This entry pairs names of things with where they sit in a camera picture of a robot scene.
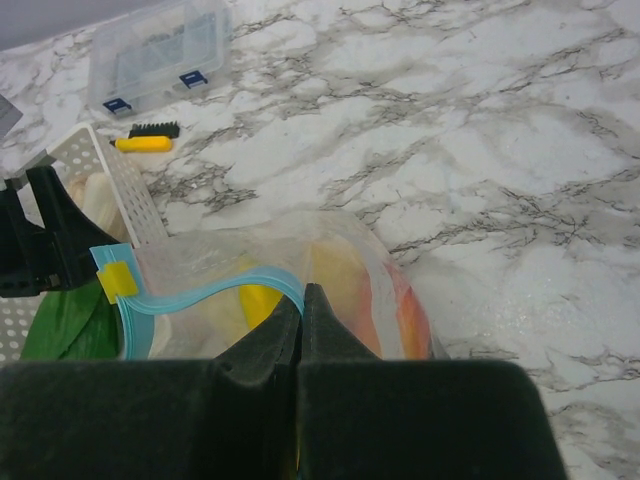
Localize clear zip top bag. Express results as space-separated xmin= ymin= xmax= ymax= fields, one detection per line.
xmin=91 ymin=211 xmax=445 ymax=360

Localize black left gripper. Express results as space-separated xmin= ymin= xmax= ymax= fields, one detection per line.
xmin=1 ymin=166 xmax=118 ymax=298

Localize white perforated plastic basket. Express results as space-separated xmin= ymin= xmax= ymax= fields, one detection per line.
xmin=1 ymin=124 xmax=167 ymax=364

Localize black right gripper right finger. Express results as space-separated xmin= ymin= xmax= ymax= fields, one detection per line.
xmin=297 ymin=284 xmax=566 ymax=479

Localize yellow toy starfruit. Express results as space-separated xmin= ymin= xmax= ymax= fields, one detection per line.
xmin=310 ymin=237 xmax=381 ymax=354

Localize white toy leek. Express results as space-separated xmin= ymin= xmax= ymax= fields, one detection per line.
xmin=20 ymin=167 xmax=129 ymax=361

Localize orange red toy mango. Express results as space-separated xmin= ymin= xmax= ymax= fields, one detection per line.
xmin=369 ymin=261 xmax=432 ymax=360

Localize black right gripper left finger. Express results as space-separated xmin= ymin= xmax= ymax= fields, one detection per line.
xmin=1 ymin=299 xmax=301 ymax=479

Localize yellow toy banana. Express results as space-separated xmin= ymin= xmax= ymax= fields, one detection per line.
xmin=238 ymin=284 xmax=283 ymax=330

